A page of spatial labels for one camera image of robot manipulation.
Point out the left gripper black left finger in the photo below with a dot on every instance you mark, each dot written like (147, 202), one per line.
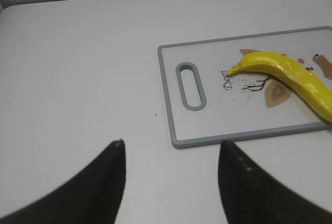
(94, 195)

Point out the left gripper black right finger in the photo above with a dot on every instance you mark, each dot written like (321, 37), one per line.
(249, 194)

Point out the yellow plastic banana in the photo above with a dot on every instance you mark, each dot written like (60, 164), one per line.
(306, 85)

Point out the white grey-rimmed cutting board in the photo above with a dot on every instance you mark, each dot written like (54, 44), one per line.
(205, 106)

